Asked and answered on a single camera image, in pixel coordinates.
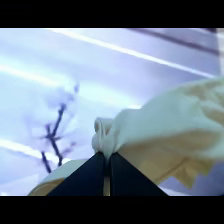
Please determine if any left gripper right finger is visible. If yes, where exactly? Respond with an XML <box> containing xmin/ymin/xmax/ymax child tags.
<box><xmin>109</xmin><ymin>152</ymin><xmax>170</xmax><ymax>197</ymax></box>

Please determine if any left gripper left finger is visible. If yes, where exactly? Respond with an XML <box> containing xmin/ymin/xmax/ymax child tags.
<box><xmin>47</xmin><ymin>151</ymin><xmax>107</xmax><ymax>197</ymax></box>

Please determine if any cream shirt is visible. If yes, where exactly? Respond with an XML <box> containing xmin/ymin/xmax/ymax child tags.
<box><xmin>27</xmin><ymin>76</ymin><xmax>224</xmax><ymax>197</ymax></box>

